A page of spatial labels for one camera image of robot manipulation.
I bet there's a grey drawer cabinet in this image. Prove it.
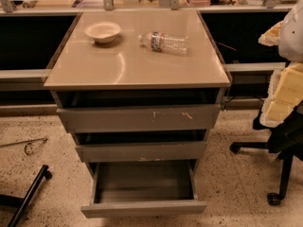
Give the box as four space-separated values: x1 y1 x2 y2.
43 9 232 175

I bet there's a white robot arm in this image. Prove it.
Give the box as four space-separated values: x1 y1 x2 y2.
258 0 303 128

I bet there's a grey bottom drawer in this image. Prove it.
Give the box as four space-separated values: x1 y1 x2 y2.
81 160 206 218

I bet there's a white bowl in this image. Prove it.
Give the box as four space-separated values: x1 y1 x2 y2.
84 22 121 44

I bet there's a grey middle drawer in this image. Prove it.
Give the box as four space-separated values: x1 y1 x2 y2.
76 130 206 163

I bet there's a clear plastic water bottle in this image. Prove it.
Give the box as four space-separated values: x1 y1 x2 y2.
138 31 188 56

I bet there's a grey drawer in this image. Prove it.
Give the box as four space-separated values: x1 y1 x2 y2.
58 89 220 133
81 160 206 218
76 130 206 163

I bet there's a black chair base leg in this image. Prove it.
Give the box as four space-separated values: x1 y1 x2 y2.
0 165 52 227

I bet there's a small wire hook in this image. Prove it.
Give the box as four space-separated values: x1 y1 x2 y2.
24 142 40 156

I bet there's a black office chair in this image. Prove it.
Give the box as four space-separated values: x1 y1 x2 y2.
229 106 303 205

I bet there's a white foam-padded gripper body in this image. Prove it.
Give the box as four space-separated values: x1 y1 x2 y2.
258 21 303 129

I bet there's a grey top drawer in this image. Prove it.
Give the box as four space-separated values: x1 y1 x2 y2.
58 89 220 133

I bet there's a thin metal rod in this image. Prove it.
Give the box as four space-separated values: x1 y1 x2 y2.
0 137 47 148

